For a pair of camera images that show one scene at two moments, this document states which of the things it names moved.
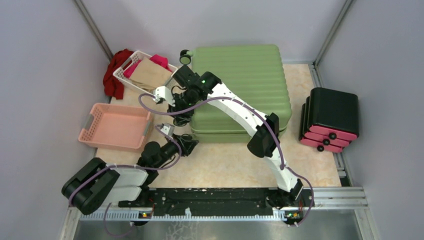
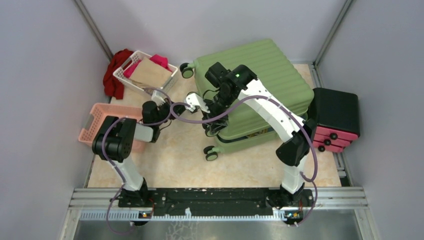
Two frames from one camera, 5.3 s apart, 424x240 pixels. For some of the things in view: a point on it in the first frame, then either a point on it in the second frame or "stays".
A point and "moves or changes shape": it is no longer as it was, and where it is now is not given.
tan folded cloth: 150,75 stays
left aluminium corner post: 94,28 stays
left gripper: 187,143 to 178,109
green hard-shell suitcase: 255,74 moves or changes shape
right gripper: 180,110 to 216,122
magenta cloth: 161,60 stays
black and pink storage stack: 330,120 stays
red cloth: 112,86 stays
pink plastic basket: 116,125 stays
